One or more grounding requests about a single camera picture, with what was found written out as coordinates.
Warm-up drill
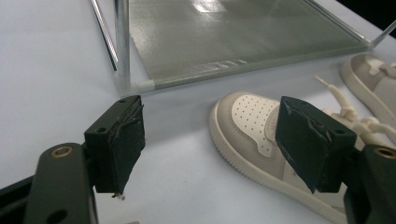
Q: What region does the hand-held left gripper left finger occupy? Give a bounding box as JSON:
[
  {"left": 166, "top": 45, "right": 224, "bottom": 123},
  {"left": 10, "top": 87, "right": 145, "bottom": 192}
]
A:
[{"left": 83, "top": 94, "right": 147, "bottom": 198}]

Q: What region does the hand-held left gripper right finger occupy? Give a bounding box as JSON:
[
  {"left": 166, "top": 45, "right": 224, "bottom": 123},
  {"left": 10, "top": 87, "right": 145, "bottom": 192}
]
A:
[{"left": 275, "top": 95, "right": 358, "bottom": 194}]

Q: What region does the beige and white sneaker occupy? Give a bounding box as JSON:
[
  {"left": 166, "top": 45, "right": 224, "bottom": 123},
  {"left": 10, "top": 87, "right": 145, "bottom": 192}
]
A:
[
  {"left": 340, "top": 53, "right": 396, "bottom": 129},
  {"left": 209, "top": 76, "right": 396, "bottom": 224}
]

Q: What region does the metal frame shoe rack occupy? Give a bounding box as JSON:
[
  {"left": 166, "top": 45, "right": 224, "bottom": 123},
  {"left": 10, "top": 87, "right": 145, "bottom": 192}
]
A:
[{"left": 90, "top": 0, "right": 396, "bottom": 97}]

